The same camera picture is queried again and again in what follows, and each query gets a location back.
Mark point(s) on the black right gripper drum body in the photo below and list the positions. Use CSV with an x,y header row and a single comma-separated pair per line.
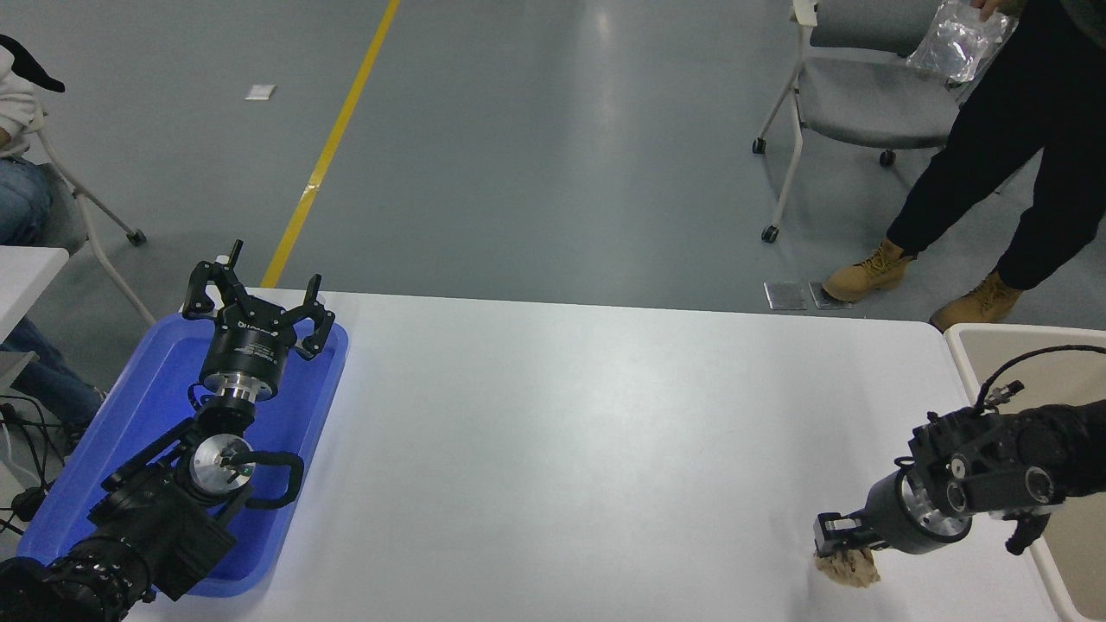
x,y
886,518

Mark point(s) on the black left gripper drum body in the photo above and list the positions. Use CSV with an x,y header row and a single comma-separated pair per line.
x,y
246,350

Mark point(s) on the tan paper ball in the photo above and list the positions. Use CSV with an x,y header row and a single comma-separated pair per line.
x,y
851,570

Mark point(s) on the clear plastic bag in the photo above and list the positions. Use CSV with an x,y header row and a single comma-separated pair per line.
x,y
959,39

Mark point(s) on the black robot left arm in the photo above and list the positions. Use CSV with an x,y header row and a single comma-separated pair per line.
x,y
164,518

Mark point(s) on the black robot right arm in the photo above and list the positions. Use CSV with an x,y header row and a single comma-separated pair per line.
x,y
994,453

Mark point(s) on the person's hand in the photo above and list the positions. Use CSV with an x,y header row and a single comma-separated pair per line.
x,y
987,7

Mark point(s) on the blue plastic tray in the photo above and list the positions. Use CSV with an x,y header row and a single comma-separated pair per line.
x,y
147,389

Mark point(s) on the white-framed chair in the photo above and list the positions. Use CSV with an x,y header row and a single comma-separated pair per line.
x,y
95,246

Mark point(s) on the small white side table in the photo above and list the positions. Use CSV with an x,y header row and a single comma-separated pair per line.
x,y
26,276

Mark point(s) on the person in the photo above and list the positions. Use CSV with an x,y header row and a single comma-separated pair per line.
x,y
17,203
976,147

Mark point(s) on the large pale bin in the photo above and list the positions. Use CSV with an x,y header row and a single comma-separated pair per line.
x,y
1011,363

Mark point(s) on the metal floor plate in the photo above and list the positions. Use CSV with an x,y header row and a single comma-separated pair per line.
x,y
821,302
785,295

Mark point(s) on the black power plug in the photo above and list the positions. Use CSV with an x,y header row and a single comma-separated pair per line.
x,y
28,504

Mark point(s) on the grey office chair on castors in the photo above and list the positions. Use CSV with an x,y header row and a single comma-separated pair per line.
x,y
864,104

